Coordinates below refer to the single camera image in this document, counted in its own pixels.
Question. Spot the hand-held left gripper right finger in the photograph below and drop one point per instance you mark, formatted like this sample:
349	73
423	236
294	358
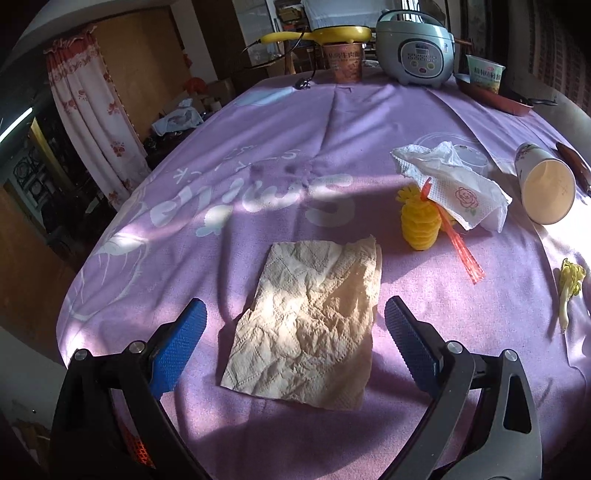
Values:
411	344

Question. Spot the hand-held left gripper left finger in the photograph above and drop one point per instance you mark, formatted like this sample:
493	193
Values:
178	346

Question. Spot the red plastic strip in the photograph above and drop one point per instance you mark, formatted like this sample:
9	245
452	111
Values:
461	251

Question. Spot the brown paper napkin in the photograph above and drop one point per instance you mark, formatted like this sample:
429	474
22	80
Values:
304	332

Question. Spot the yellow pineapple toy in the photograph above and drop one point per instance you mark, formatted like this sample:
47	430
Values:
418	226

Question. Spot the white tissue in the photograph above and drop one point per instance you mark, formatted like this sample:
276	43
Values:
466	194

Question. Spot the clear plastic cup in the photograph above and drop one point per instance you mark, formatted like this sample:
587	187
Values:
473	159

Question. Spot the white paper cup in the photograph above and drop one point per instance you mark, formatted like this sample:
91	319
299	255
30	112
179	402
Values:
545	189

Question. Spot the yellow cabbage piece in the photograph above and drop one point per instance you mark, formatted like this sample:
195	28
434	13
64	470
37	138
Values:
570	277

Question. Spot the purple printed tablecloth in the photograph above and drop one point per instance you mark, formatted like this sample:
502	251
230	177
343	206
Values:
231	161

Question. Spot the white plastic bag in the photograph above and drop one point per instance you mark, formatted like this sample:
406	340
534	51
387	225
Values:
178	121

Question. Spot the copper frying pan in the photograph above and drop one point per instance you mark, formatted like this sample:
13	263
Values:
498	101

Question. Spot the floral white curtain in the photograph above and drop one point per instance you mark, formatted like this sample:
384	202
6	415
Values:
87	101

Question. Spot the green instant noodle cup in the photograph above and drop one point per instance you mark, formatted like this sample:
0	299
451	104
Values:
485	76

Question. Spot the brown instant noodle cup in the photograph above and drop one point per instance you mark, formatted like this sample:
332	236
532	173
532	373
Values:
344	62

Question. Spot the light blue rice cooker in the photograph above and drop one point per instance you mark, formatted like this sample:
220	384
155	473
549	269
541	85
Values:
415	50

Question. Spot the checked window curtain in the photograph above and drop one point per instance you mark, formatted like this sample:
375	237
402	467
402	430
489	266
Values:
554	46

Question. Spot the tall dark glass cabinet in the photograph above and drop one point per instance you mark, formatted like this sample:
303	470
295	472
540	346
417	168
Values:
254	18

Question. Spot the white dust cover cloth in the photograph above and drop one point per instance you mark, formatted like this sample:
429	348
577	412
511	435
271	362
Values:
341	11

